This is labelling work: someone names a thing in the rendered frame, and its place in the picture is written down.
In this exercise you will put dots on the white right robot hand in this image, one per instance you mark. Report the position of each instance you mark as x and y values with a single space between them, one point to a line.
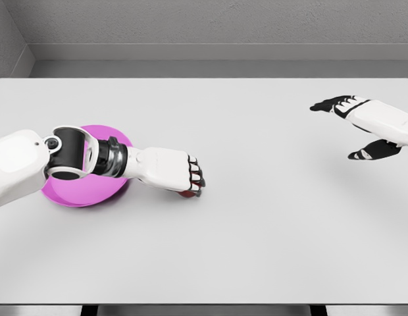
378 118

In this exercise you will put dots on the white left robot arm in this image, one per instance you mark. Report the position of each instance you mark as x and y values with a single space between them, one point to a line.
16 164

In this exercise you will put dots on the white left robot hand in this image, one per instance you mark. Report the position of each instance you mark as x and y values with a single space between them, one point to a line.
172 168

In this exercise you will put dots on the pink round plate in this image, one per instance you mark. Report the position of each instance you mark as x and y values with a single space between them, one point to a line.
85 194

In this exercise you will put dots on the red apple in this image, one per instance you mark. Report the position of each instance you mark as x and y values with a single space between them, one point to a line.
187 194

